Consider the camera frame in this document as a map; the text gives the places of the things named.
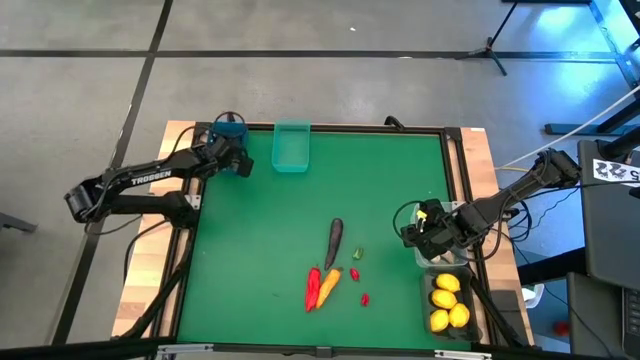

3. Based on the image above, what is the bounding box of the purple eggplant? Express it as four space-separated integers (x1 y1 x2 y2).
323 217 345 271

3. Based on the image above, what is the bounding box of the long orange pepper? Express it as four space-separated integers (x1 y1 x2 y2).
314 267 344 310

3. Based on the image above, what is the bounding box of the clear plastic bin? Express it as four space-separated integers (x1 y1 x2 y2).
410 201 470 269

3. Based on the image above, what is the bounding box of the black table leg brace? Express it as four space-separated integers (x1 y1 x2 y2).
468 277 526 349
117 227 199 341

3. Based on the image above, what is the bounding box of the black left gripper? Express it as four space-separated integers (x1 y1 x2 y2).
202 133 255 179

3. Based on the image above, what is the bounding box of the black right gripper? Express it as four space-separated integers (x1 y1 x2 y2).
401 199 464 260

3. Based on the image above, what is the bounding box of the long red pepper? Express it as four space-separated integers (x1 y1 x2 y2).
304 266 323 313

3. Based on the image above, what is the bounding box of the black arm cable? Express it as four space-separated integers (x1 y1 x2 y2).
212 110 247 132
392 199 426 249

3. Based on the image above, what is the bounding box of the blue plastic bin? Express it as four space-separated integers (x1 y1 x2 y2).
212 119 250 175

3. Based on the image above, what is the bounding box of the grey stand foot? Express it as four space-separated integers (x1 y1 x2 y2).
0 212 39 235

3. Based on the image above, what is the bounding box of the green table mat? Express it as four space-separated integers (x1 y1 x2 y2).
177 130 474 351

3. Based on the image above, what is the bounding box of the black tripod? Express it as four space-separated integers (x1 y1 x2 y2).
455 0 521 77

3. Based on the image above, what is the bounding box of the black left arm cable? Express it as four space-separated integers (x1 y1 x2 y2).
212 110 247 132

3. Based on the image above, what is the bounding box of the yellow lemon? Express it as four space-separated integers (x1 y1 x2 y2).
429 309 451 334
431 289 458 310
435 272 462 294
448 303 471 329

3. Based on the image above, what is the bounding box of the black desk leg frame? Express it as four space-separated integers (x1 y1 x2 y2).
543 0 640 137

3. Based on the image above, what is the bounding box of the black side desk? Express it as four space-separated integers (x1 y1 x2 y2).
577 138 640 291

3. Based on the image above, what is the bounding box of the white printed paper tag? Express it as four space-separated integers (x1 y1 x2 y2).
592 158 640 187

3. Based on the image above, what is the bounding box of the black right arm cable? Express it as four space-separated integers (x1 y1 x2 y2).
392 199 426 249

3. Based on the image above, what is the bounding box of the white cup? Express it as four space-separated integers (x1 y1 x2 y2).
522 283 546 310

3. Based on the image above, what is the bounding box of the black camera rig beam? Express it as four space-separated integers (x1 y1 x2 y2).
0 337 640 360

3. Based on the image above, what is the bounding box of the teal translucent plastic bin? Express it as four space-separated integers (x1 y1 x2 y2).
271 118 312 174

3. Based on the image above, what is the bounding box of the black keyboard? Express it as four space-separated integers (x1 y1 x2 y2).
621 287 640 359

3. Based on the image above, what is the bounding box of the black plastic tray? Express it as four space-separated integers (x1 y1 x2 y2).
419 266 484 343

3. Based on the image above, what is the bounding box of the white cable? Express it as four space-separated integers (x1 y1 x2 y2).
494 84 640 170

